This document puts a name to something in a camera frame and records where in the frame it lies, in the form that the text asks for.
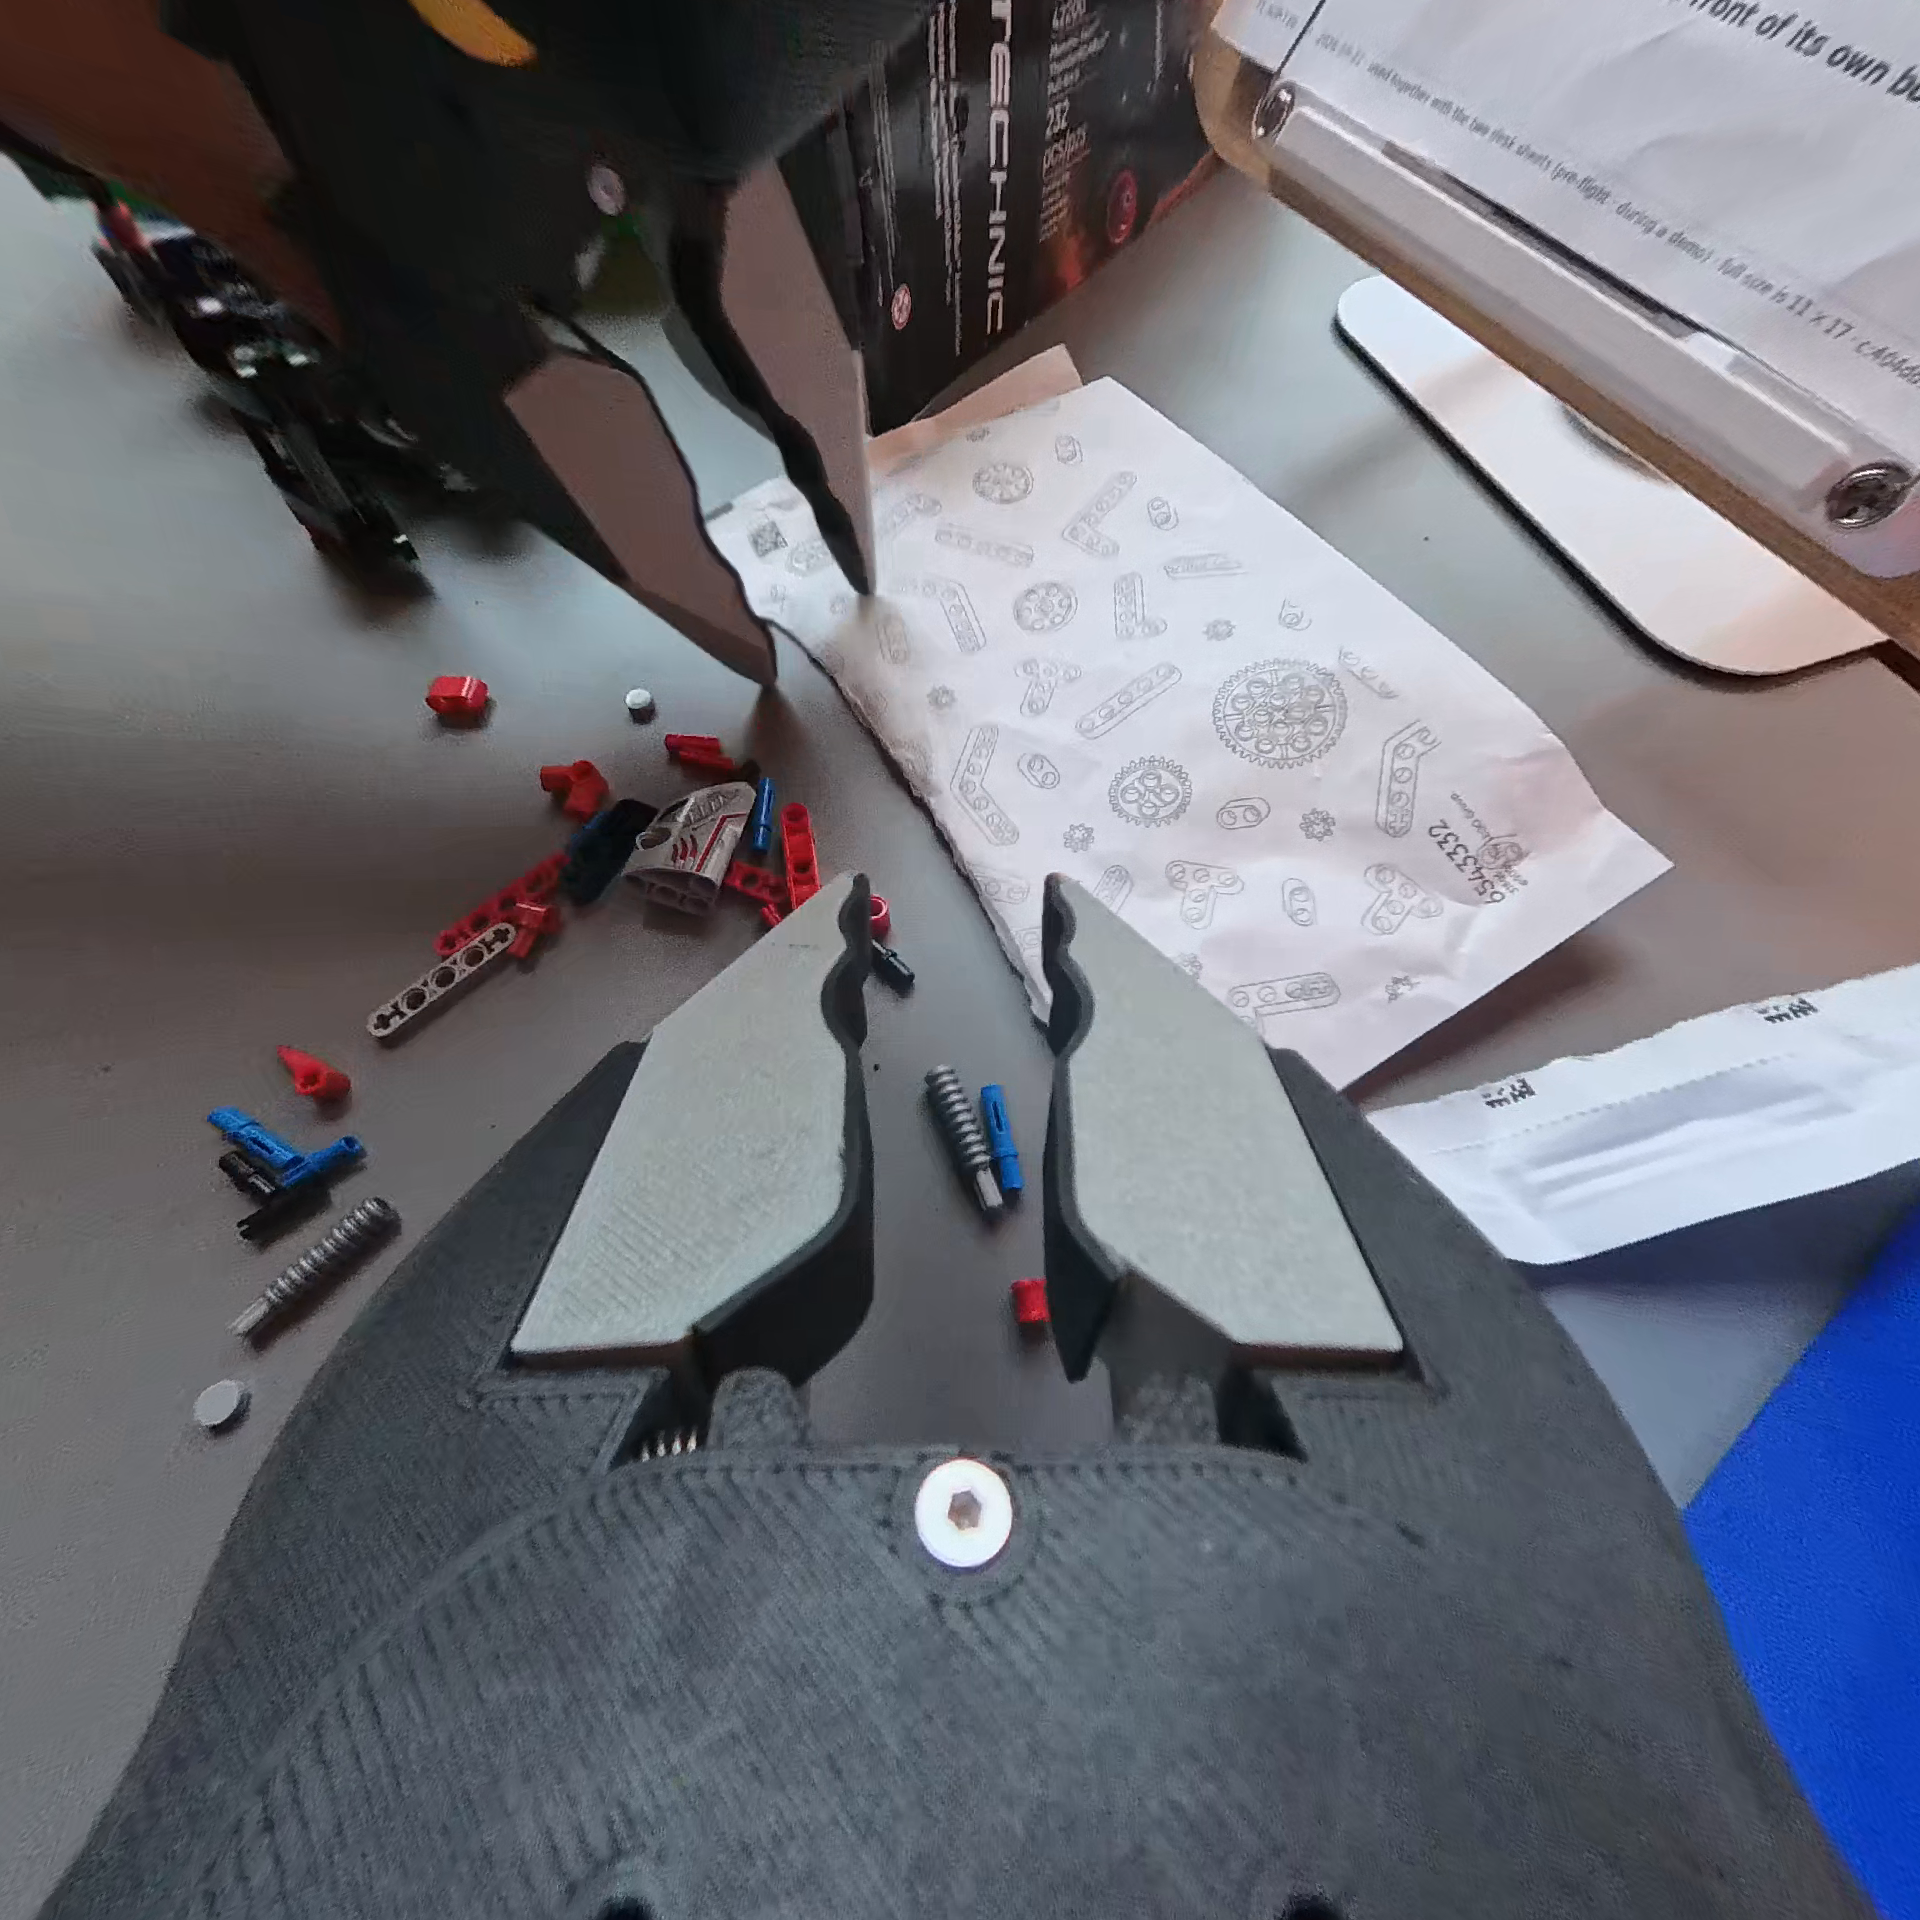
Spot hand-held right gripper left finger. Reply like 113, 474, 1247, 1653
509, 874, 874, 1391

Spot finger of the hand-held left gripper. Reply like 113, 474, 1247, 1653
504, 308, 781, 690
671, 155, 880, 598

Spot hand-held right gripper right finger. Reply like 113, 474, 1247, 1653
1040, 877, 1408, 1387

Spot black grey lego model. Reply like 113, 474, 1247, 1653
89, 198, 483, 566

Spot red lego L-beam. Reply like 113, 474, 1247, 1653
726, 803, 824, 930

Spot red lego beam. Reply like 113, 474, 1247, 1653
434, 852, 570, 962

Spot printed paper bag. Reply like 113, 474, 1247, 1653
706, 375, 1675, 1091

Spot blue plastic bin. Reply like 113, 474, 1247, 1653
1680, 1215, 1920, 1920

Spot lego spring shock absorber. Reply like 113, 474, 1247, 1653
920, 1066, 1008, 1215
230, 1198, 402, 1338

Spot black lego set box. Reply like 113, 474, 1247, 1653
779, 0, 1225, 438

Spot light grey lego beam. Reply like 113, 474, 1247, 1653
365, 920, 519, 1042

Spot black lego beam blue pins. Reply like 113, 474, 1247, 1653
563, 800, 639, 906

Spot person's left hand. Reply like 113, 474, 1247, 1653
0, 0, 323, 305

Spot plain white paper bag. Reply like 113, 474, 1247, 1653
1365, 969, 1920, 1268

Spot instruction sheet on stand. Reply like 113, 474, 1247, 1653
1192, 0, 1920, 677

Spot clear clip bar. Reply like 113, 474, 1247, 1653
1252, 76, 1920, 580

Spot printed instruction sheet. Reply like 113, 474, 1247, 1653
1207, 0, 1920, 451

